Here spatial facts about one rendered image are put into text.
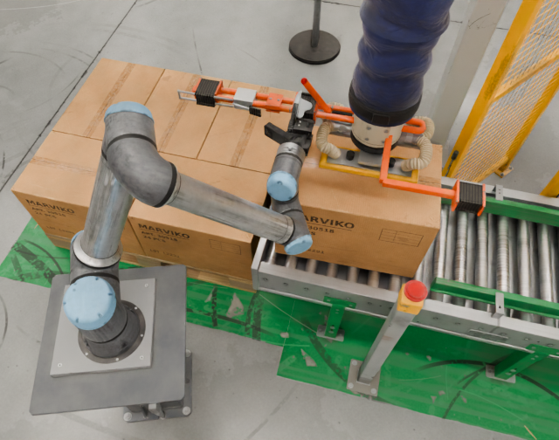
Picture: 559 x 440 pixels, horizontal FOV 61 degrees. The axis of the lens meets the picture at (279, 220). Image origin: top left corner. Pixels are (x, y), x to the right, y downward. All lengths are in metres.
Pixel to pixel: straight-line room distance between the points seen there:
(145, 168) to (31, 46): 3.31
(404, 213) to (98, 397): 1.22
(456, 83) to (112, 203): 1.96
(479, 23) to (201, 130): 1.44
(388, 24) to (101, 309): 1.13
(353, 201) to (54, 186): 1.45
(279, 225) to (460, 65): 1.60
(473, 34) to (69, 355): 2.21
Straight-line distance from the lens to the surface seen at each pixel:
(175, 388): 1.69
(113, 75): 2.96
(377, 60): 1.38
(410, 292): 1.50
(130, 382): 1.73
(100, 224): 1.44
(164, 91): 2.78
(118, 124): 1.18
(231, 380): 2.44
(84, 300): 1.55
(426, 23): 1.30
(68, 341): 1.82
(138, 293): 1.81
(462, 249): 2.22
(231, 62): 3.78
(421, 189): 1.48
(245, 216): 1.28
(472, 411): 2.57
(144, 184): 1.11
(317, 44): 3.87
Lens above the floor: 2.36
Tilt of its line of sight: 57 degrees down
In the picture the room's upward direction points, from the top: straight up
